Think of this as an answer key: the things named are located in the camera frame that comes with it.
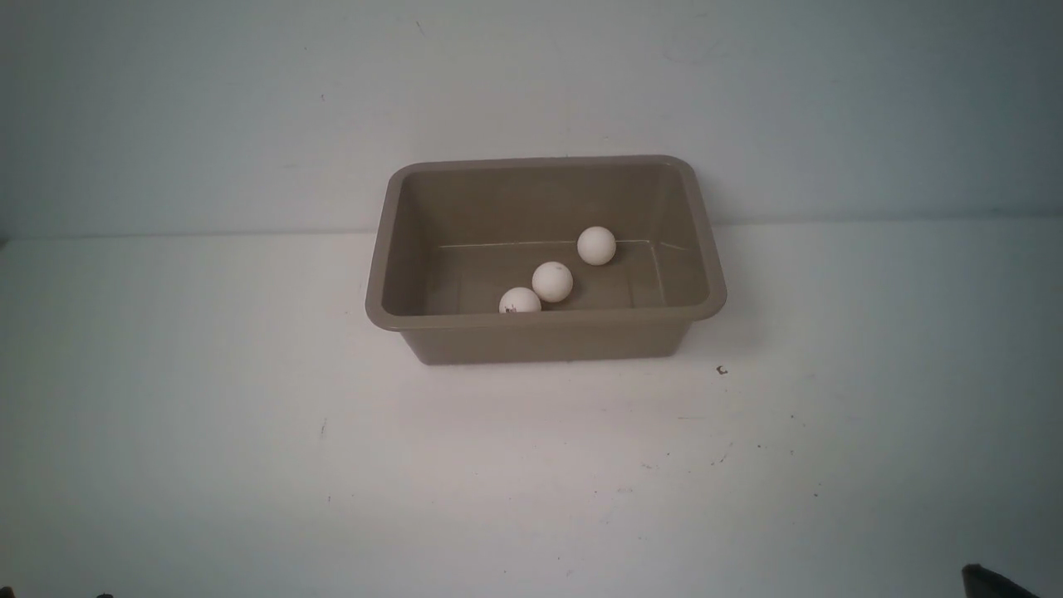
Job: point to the white ping-pong ball printed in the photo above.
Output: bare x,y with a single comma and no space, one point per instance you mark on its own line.
519,300

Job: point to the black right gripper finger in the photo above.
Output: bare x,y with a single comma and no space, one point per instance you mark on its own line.
981,582

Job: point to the tan plastic bin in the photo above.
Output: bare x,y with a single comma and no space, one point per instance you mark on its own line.
544,259

